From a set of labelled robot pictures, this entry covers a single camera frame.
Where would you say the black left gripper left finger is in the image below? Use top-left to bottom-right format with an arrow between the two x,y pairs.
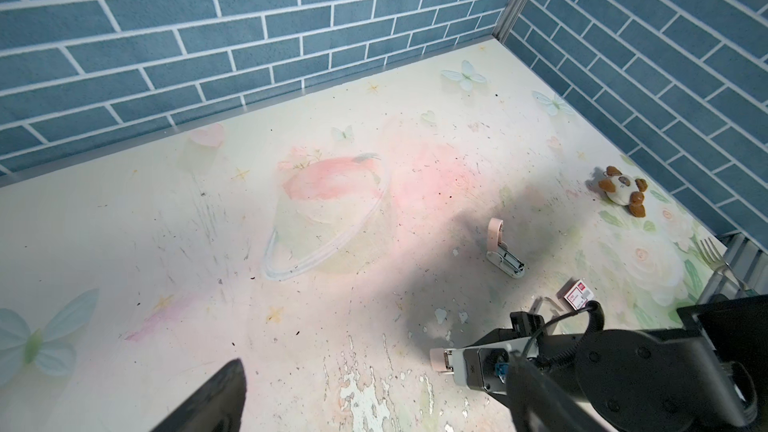
152,359 -> 246,432

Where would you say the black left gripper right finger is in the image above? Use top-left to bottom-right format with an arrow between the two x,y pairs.
506,353 -> 612,431

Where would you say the red staple box sleeve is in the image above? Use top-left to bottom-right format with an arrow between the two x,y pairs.
562,279 -> 595,310

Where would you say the cardboard staple tray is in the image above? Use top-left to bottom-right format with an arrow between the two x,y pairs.
528,296 -> 566,321

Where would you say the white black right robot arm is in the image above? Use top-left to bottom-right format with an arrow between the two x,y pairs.
466,295 -> 767,431

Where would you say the brown white plush toy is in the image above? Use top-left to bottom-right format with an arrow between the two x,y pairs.
598,166 -> 648,218

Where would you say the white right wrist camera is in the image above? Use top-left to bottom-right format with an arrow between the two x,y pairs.
446,338 -> 528,395

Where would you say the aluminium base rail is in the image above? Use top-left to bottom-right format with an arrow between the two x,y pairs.
697,232 -> 767,304

